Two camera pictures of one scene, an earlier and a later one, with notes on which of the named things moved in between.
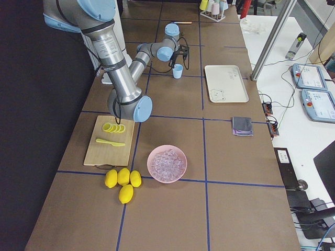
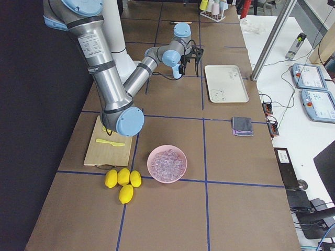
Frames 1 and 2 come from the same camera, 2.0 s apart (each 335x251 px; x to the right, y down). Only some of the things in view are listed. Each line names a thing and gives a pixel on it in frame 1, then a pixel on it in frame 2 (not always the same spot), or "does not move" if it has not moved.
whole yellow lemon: [135, 178] does not move
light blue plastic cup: [177, 71] does not move
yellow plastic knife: [114, 144] does not move
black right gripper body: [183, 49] -> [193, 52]
